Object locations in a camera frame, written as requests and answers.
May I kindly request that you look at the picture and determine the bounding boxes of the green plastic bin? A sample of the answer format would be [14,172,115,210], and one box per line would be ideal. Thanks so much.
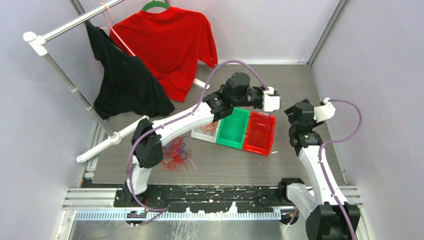
[216,108,251,150]

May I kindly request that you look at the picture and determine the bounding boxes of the white plastic bin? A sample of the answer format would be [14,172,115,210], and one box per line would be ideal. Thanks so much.
[191,120,221,144]

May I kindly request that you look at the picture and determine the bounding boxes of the red t-shirt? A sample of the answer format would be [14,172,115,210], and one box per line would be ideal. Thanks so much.
[109,6,218,102]

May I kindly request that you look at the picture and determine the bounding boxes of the red plastic bin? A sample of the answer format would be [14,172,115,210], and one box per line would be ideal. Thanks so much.
[242,111,276,156]

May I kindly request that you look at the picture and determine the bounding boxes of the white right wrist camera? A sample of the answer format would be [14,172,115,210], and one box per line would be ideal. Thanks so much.
[313,97,336,123]

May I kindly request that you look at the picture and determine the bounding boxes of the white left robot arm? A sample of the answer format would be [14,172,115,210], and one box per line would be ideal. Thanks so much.
[126,72,275,207]

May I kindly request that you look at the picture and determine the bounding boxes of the orange cable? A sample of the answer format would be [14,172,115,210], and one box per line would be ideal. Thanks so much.
[198,121,220,137]

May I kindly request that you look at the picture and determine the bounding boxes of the white slotted cable duct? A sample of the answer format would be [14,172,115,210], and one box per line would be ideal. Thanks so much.
[74,209,281,222]

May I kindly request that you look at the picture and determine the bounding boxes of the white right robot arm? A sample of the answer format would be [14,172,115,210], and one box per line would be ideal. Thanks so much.
[277,97,361,240]

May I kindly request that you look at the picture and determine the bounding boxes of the pink clothes hanger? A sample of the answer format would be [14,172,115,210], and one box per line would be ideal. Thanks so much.
[98,2,137,57]

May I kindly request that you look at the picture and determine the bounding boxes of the cable pile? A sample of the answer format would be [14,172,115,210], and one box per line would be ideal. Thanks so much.
[159,135,194,172]

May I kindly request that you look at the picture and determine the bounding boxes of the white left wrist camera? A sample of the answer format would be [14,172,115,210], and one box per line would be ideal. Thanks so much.
[262,86,282,112]

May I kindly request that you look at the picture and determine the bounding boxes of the metal clothes rack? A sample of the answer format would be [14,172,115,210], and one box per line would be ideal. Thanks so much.
[22,0,212,164]

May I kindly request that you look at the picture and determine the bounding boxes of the black t-shirt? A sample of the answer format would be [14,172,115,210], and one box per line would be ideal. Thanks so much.
[85,21,175,119]

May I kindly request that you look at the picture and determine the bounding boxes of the green clothes hanger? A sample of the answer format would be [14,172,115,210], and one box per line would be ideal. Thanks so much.
[141,0,170,12]

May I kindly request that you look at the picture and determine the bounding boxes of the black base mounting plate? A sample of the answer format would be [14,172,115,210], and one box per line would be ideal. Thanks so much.
[113,184,311,215]

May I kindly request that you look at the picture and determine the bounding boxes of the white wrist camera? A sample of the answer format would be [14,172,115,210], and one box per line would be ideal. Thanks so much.
[262,86,282,112]
[313,97,336,123]

